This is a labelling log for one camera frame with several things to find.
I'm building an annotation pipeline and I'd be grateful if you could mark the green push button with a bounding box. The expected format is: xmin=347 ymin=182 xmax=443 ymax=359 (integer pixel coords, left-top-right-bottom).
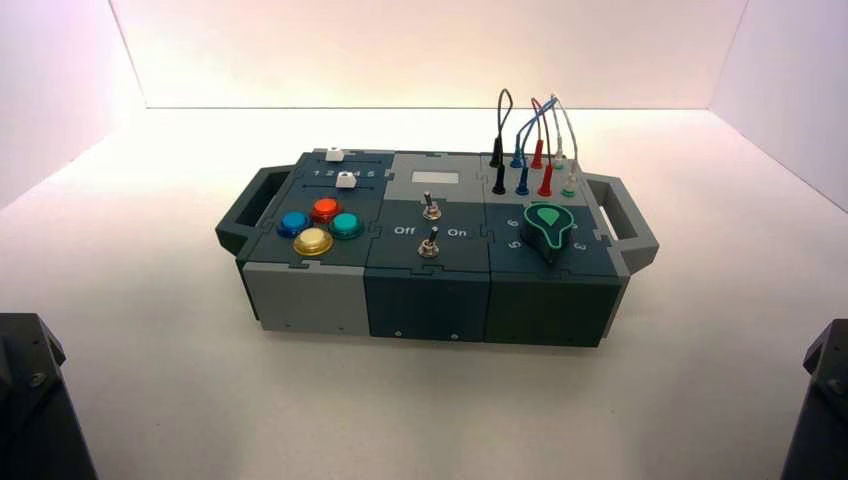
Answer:
xmin=329 ymin=212 xmax=366 ymax=241

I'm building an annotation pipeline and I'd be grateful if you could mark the red push button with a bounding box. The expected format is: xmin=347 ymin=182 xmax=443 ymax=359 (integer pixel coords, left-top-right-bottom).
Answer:
xmin=309 ymin=197 xmax=343 ymax=225

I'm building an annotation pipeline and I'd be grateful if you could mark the yellow push button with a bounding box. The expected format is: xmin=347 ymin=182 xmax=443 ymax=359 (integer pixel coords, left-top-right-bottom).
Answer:
xmin=292 ymin=227 xmax=335 ymax=258

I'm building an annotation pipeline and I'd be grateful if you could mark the blue push button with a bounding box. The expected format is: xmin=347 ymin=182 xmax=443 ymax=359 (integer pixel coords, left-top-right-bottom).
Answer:
xmin=276 ymin=211 xmax=312 ymax=240

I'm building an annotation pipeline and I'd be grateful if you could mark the dark green grey task box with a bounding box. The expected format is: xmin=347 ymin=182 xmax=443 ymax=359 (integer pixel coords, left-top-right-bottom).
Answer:
xmin=215 ymin=150 xmax=660 ymax=349

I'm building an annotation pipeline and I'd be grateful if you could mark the green black rotary knob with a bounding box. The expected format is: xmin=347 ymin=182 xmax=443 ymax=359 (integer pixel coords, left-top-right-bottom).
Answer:
xmin=520 ymin=203 xmax=576 ymax=267

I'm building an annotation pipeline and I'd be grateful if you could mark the black jumper cable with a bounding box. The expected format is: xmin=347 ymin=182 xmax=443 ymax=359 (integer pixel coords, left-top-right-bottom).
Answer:
xmin=489 ymin=87 xmax=515 ymax=196

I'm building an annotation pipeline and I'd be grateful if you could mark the blue jumper cable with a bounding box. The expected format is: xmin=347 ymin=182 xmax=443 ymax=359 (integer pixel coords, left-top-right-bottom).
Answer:
xmin=510 ymin=97 xmax=556 ymax=197

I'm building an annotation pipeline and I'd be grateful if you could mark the red jumper cable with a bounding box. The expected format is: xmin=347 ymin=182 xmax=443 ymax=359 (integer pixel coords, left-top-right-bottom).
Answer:
xmin=529 ymin=97 xmax=555 ymax=198

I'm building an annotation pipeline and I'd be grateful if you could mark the white green jumper cable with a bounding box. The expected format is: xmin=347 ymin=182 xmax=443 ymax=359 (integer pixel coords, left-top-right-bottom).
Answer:
xmin=550 ymin=93 xmax=580 ymax=199

